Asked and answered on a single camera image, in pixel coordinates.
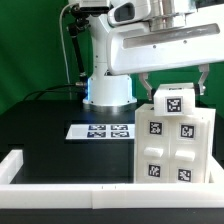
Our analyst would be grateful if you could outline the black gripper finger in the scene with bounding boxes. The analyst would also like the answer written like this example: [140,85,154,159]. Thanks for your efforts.
[139,73,152,100]
[194,64,210,95]

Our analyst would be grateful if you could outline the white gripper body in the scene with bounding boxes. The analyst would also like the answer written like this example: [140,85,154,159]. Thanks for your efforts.
[107,19,224,75]

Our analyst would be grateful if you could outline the white cabinet top box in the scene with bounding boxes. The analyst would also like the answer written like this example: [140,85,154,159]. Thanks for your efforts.
[154,83,195,116]

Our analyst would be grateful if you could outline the white cabinet body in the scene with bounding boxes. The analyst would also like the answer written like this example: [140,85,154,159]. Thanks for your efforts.
[134,104,216,183]

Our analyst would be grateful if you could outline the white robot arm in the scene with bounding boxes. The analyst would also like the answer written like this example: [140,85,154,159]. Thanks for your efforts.
[69,0,224,113]

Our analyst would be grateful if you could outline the white base tag plate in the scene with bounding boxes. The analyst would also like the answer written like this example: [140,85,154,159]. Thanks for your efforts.
[66,124,135,140]

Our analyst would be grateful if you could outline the white U-shaped obstacle fence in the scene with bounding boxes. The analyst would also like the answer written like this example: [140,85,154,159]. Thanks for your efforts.
[0,150,224,209]

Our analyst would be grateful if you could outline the white cable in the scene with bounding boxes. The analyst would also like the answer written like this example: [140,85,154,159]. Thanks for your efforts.
[58,2,81,84]

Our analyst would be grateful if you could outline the black cables on table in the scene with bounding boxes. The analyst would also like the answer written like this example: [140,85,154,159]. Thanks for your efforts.
[22,83,84,102]

